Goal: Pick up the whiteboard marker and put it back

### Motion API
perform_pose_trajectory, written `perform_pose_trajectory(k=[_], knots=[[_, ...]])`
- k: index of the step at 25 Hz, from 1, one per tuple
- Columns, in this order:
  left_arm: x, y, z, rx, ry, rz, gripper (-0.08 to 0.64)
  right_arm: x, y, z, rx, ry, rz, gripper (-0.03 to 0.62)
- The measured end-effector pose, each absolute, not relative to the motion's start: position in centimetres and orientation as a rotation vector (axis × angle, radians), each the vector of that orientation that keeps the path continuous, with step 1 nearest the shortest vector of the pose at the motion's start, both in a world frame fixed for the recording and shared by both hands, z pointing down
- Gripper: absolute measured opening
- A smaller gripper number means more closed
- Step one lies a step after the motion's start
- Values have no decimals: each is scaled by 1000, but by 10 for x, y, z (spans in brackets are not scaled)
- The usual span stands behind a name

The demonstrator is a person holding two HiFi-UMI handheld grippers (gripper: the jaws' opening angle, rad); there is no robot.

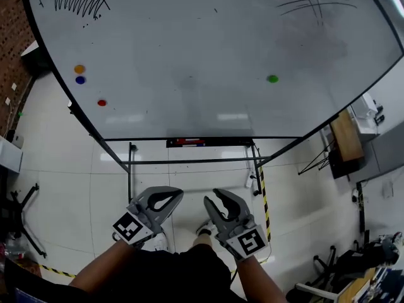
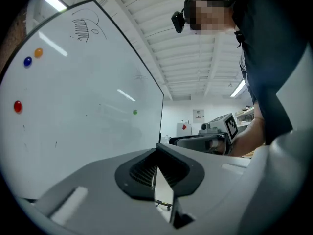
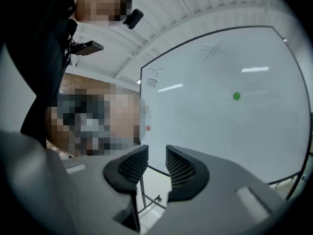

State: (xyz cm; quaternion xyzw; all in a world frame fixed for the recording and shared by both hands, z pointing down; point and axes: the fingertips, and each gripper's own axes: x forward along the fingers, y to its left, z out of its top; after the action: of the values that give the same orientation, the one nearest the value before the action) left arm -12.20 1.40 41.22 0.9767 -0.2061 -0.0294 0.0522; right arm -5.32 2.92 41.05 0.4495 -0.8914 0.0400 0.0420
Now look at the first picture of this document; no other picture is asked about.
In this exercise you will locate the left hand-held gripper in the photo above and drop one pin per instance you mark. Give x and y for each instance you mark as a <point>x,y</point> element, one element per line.
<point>132,227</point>

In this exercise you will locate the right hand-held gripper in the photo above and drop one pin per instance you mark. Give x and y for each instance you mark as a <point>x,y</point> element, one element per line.
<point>247,241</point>

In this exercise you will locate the red whiteboard marker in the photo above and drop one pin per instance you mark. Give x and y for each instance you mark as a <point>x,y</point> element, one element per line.
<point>187,140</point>

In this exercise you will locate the blue whiteboard marker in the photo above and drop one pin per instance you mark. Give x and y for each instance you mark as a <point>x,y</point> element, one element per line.
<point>196,144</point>

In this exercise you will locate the person's right forearm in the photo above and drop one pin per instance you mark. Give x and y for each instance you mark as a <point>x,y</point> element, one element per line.
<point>259,279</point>

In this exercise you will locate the person's left forearm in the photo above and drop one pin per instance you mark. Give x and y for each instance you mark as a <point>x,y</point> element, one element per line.
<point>101,270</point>

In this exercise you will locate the black whiteboard tray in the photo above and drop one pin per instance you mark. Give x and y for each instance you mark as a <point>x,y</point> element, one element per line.
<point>227,142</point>

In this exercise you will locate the large white whiteboard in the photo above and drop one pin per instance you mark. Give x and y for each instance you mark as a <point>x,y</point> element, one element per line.
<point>202,58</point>

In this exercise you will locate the person's right white shoe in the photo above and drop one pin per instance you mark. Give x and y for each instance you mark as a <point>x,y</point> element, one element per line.
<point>205,227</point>

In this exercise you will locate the person's white shoe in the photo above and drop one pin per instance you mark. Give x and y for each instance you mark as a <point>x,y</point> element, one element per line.
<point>205,227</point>
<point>159,242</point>

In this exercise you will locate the person's right leg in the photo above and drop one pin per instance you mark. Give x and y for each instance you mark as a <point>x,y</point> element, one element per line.
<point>202,241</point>

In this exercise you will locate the yellow black hazard tape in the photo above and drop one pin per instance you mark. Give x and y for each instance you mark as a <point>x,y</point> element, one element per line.
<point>57,270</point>
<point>265,204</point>

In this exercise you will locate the white power strip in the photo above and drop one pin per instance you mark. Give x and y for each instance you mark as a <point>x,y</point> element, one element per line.
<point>249,179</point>

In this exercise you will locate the person's left white shoe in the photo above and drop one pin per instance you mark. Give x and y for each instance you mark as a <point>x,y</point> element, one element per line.
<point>159,242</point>

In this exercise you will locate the person's black shorts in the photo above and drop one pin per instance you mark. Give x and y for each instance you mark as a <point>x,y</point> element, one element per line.
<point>170,276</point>

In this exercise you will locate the red round magnet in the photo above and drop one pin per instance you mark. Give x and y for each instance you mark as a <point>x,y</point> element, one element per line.
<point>101,103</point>

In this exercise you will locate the black box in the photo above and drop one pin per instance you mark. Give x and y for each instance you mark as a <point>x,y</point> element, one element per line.
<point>342,167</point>

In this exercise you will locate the small wooden table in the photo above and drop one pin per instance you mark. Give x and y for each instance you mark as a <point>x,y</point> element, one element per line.
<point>346,136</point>

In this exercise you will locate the green round magnet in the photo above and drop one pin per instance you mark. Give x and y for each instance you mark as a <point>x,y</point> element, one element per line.
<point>272,79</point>

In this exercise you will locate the black tripod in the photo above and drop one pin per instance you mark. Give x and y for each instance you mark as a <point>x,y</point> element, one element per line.
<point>23,215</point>

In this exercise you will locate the black bag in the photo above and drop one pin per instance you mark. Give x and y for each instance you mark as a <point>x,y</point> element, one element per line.
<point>367,257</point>

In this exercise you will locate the blue round magnet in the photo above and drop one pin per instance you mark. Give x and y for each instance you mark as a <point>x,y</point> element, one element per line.
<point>80,80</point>

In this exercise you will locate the wooden board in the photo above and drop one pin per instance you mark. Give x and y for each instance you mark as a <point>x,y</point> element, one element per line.
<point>358,286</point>

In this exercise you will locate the orange round magnet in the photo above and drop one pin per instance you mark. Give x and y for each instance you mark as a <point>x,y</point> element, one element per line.
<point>79,69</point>

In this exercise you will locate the small grey device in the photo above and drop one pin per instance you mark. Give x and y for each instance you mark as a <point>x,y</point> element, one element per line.
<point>18,140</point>

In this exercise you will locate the white cabinet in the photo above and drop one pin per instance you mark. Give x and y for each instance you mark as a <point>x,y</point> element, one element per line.
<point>9,155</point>

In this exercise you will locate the grey cabinet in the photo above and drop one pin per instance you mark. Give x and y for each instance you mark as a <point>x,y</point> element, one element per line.
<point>383,155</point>

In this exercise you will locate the white machine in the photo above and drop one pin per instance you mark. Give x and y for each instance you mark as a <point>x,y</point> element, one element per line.
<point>363,115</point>

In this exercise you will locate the black whiteboard stand frame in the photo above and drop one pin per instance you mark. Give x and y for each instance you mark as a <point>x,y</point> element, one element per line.
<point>189,161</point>

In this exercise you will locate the black floor post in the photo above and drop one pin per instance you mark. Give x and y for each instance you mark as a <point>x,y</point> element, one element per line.
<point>362,210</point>

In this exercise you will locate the white wall socket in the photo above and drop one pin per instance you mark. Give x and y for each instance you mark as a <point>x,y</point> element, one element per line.
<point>14,86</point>
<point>8,100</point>

